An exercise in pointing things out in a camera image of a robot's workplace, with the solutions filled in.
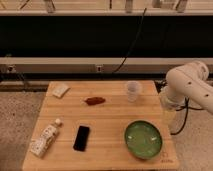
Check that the white sponge block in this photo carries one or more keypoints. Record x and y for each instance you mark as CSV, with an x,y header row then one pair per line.
x,y
60,90

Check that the brown sausage-shaped object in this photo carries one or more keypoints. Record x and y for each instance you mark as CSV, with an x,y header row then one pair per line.
x,y
94,101

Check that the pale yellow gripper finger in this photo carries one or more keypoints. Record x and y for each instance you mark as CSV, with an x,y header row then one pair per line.
x,y
168,117

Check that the wooden table board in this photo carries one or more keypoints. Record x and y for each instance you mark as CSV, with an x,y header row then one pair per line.
x,y
106,148

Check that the clear plastic cup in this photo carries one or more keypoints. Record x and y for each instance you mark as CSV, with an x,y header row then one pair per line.
x,y
133,90

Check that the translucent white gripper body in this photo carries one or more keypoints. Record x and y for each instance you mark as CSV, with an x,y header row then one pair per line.
x,y
170,99

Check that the black smartphone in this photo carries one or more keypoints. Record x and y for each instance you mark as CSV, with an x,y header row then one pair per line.
x,y
81,138

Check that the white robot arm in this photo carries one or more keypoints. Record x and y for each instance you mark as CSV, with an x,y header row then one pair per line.
x,y
187,81

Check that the grey wall rail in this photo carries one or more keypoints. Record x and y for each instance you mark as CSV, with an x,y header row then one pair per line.
x,y
132,65

